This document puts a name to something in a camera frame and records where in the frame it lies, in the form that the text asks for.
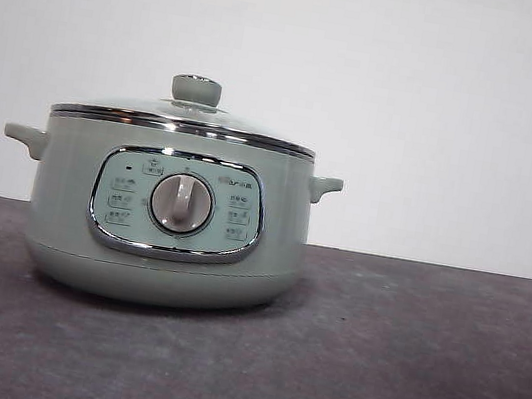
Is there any glass lid with green knob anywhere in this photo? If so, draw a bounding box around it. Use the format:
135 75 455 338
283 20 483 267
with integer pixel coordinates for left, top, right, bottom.
48 52 326 161

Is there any pale green electric pot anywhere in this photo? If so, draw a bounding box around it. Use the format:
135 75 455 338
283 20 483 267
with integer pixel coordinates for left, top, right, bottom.
0 100 349 333

